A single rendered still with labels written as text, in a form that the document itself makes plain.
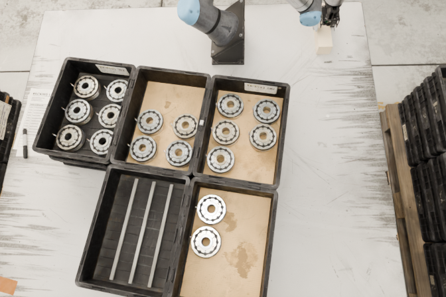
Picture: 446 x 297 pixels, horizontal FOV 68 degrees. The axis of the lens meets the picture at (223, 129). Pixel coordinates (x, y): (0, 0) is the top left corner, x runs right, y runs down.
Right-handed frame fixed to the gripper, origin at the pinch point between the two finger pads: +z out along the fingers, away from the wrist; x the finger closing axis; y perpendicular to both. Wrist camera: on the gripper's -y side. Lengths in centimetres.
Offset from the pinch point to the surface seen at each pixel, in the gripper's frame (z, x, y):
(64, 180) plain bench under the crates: 4, -112, 71
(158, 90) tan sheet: -9, -72, 36
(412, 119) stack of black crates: 46, 57, 29
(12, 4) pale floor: 74, -219, -84
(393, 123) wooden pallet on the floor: 60, 53, 26
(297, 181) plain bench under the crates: 4, -15, 71
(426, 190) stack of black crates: 47, 57, 68
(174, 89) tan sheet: -9, -65, 35
